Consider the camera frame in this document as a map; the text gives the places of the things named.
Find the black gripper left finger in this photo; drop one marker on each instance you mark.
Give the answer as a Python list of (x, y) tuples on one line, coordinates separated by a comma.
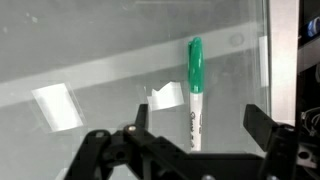
[(100, 150)]

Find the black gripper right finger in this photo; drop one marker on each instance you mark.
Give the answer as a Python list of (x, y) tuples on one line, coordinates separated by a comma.
[(280, 150)]

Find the green capped marker pen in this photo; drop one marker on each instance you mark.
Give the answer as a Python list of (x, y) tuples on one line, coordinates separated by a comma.
[(195, 93)]

